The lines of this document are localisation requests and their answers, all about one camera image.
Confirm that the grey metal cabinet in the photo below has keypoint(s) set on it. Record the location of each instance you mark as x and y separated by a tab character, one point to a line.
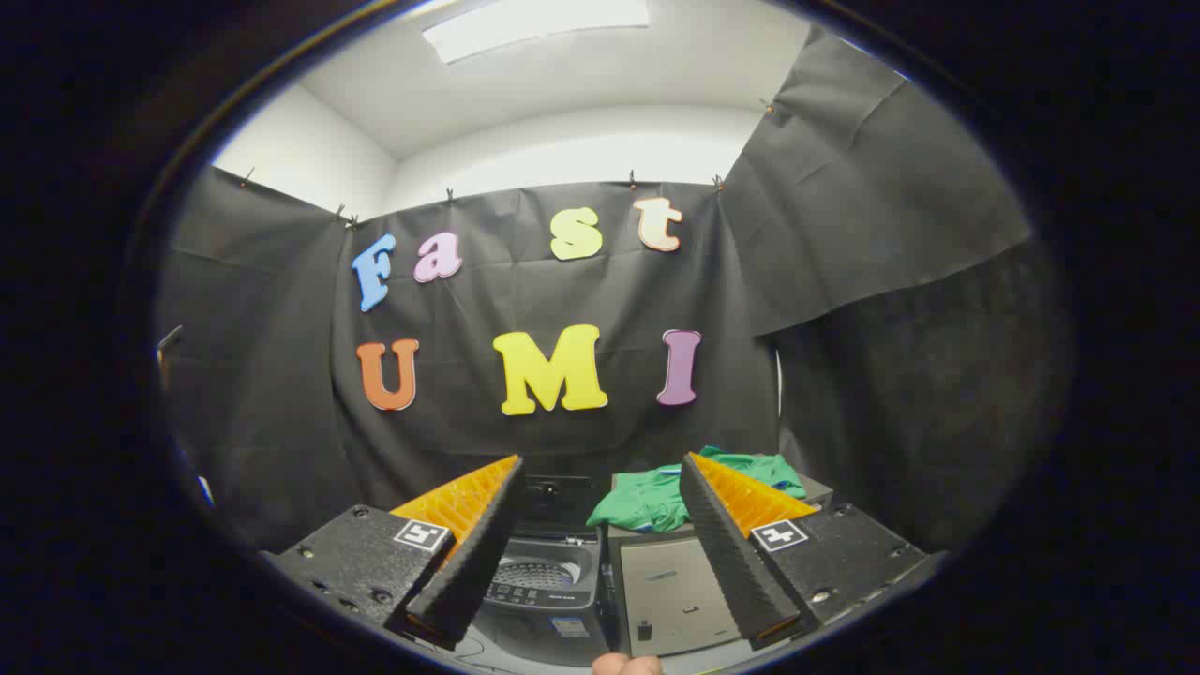
670	591

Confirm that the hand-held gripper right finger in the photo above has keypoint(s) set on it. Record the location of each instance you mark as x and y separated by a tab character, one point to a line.
727	553

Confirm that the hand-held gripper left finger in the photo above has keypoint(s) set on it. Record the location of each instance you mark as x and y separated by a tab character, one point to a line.
478	553

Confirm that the black backdrop cloth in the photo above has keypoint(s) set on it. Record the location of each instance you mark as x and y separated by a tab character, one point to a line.
525	441

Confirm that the ceiling light panel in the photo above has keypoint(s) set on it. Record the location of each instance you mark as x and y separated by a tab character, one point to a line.
534	23

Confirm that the green polo shirt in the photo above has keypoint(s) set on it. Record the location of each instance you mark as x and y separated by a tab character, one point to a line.
647	502

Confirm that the dark washing machine lid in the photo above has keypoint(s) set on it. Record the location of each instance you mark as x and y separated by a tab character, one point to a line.
562	506

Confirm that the dark rounded object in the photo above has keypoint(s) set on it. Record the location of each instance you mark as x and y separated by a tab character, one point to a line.
169	352

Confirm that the grey washing machine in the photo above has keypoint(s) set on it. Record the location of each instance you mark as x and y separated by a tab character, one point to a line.
544	605

